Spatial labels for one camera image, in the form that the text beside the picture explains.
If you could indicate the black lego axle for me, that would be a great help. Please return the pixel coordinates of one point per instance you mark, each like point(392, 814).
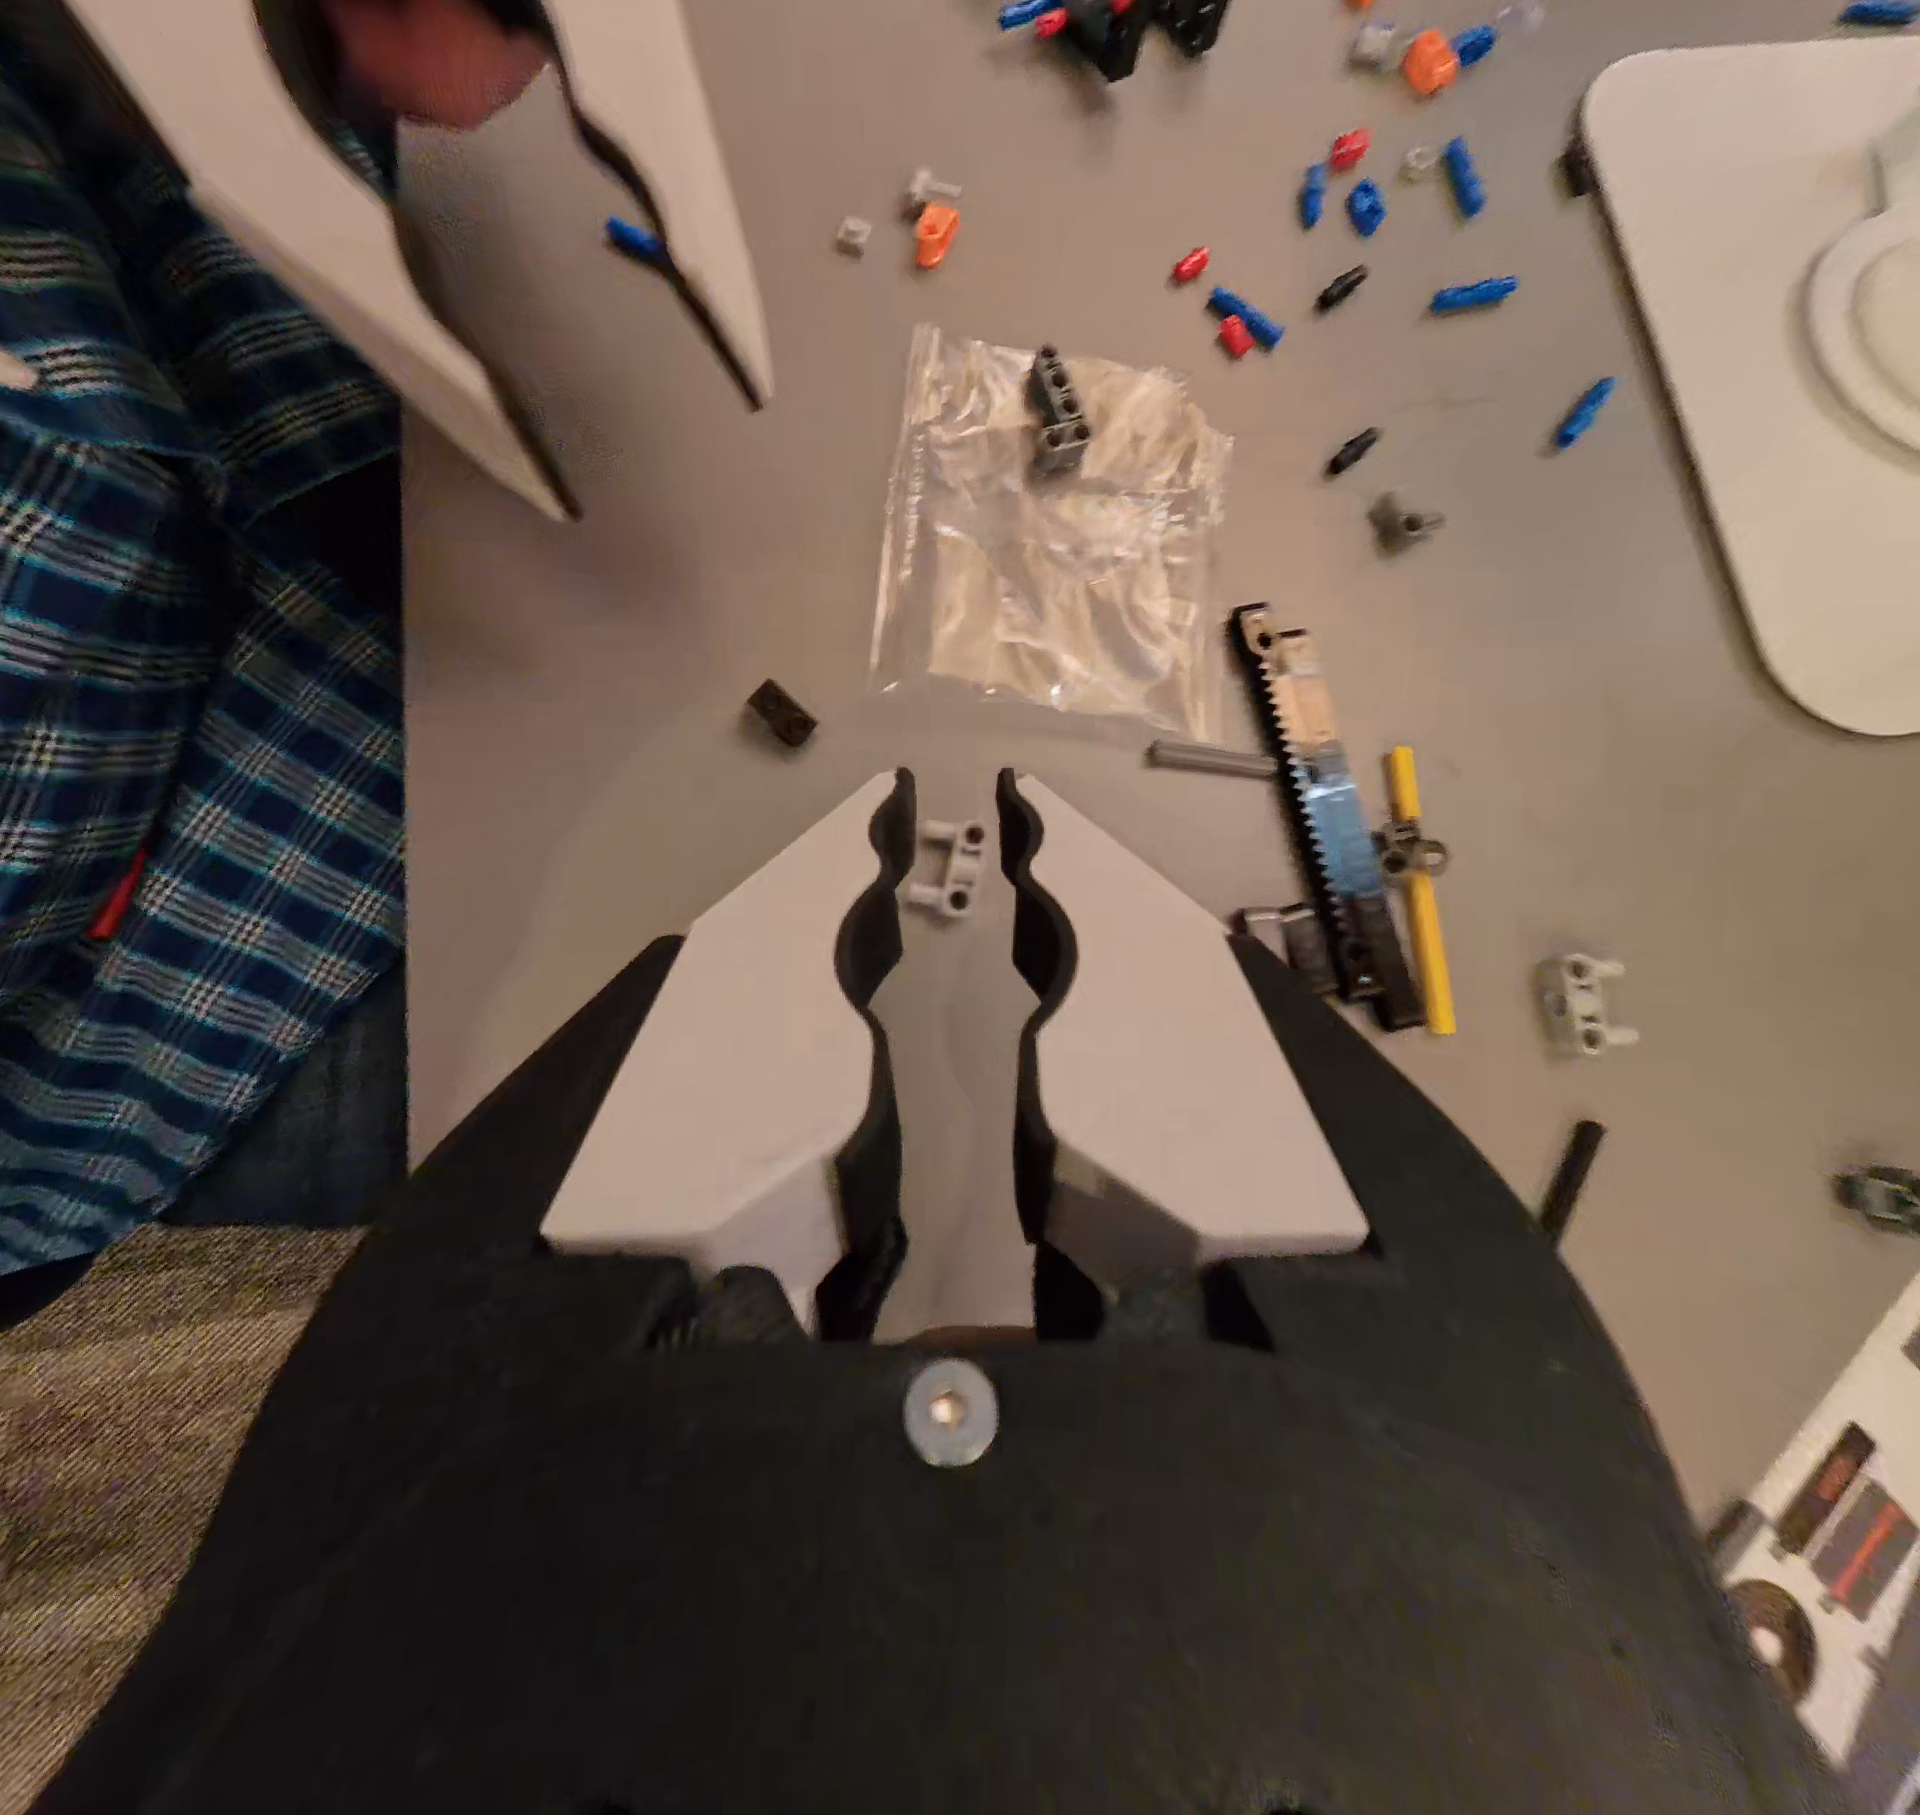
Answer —
point(1571, 1168)

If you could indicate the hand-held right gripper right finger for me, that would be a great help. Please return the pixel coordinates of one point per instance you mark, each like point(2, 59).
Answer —
point(1201, 1080)

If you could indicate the dark grey lego beam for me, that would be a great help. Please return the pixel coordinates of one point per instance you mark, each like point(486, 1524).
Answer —
point(1060, 412)

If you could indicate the lego sticker sheet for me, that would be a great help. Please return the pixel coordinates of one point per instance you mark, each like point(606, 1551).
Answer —
point(1860, 1530)

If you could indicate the grey lego axle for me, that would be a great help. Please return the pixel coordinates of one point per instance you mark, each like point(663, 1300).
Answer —
point(1207, 757)

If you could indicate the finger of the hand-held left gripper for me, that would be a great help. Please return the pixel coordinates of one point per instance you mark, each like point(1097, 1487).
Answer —
point(166, 15)
point(630, 15)

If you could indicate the small black lego brick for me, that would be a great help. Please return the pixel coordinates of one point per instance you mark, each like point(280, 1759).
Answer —
point(780, 714)

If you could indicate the person's plaid shirt torso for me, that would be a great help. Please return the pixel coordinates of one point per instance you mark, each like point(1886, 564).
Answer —
point(180, 644)

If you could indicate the empty clear plastic bag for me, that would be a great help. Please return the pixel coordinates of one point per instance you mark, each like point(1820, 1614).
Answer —
point(1050, 600)

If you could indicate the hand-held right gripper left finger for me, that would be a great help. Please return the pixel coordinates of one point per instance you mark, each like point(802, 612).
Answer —
point(720, 1080)

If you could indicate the yellow lego axle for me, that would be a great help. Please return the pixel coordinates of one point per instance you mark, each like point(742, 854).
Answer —
point(1422, 946)

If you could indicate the dark grey small lego connector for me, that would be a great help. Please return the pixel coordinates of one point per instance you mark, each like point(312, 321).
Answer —
point(1402, 521)

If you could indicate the dark lego piece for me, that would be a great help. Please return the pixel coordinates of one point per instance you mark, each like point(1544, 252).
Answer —
point(1882, 1193)

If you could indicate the scattered small colourful lego pins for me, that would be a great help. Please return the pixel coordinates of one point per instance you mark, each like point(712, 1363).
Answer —
point(1429, 60)

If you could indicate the light grey lego connector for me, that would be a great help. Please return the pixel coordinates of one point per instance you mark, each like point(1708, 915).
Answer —
point(1583, 1003)
point(945, 869)

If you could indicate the black gear rack lego assembly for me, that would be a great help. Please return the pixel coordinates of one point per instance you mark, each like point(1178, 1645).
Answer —
point(1334, 825)

